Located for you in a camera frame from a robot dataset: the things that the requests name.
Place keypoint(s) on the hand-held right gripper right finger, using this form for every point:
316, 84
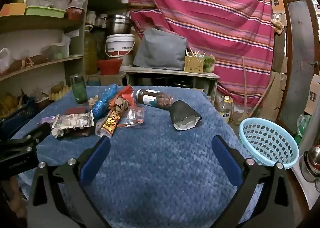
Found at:
226, 158

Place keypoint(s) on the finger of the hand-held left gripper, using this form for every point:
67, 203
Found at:
37, 133

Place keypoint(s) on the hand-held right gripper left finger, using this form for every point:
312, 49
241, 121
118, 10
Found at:
96, 154

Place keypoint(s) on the orange snack packet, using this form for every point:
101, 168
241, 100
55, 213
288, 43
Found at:
110, 124

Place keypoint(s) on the light blue plastic basket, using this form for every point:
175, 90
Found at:
265, 143

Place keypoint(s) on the person's left hand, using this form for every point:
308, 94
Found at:
15, 193

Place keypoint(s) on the purple wrapper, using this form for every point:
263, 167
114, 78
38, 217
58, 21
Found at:
48, 119

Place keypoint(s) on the dark plastic crate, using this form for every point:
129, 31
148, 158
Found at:
20, 113

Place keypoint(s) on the silver brown wrapper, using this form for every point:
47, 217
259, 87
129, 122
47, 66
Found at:
72, 122

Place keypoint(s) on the dark red box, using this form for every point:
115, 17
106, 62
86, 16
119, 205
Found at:
75, 110

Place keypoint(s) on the yellow egg carton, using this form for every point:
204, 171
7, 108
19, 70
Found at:
58, 94

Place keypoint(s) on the cooking oil bottle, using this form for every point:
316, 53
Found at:
226, 112

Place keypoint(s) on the crushed blue plastic bottle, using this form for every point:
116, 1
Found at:
101, 105

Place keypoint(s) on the clear plastic wrapper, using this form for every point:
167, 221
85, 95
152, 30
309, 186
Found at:
132, 118

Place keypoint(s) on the crumpled brown wrapper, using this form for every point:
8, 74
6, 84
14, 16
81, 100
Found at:
121, 104

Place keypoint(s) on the green glass bottle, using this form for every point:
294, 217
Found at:
78, 90

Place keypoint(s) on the black foil pouch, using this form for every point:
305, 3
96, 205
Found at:
183, 114

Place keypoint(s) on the red foil packet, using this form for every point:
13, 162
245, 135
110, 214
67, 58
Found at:
126, 92

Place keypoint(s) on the wooden shelf unit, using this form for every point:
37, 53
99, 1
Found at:
45, 62

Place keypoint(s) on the brown yams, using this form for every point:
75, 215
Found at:
37, 59

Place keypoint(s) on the leaning cardboard sheets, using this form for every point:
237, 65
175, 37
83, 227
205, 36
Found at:
272, 98

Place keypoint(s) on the brown cardboard box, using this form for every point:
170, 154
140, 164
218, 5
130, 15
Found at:
110, 79

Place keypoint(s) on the clear plastic jar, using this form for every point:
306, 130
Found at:
152, 99

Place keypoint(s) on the white plastic bag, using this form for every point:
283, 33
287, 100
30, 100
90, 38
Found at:
4, 59

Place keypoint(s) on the clear plastic container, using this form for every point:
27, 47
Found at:
55, 52

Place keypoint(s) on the green plastic bag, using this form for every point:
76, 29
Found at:
303, 125

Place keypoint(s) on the red plastic basin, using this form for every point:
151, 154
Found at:
110, 67

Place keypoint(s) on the yellow oil jug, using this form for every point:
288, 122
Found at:
90, 53

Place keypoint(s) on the leafy greens bundle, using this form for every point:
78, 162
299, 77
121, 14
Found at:
209, 62

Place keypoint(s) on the yellow cardboard box with sticks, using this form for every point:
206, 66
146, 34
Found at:
193, 64

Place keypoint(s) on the low wooden cabinet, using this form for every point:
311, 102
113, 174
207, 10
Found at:
170, 72

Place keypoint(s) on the large cardboard box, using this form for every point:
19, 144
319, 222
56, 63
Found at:
312, 95

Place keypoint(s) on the white plastic bucket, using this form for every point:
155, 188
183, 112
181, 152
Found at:
118, 45

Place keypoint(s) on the green plastic tray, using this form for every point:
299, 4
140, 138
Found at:
45, 12

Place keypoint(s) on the grey cushion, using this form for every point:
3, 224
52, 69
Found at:
160, 48

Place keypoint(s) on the red plastic tub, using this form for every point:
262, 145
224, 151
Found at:
74, 13

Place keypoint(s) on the orange box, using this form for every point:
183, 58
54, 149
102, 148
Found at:
12, 9

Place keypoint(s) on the steel pot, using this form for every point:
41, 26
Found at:
118, 24

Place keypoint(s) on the wooden framed door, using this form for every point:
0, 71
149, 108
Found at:
300, 43

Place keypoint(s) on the pink striped cloth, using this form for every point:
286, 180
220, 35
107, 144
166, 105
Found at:
212, 18

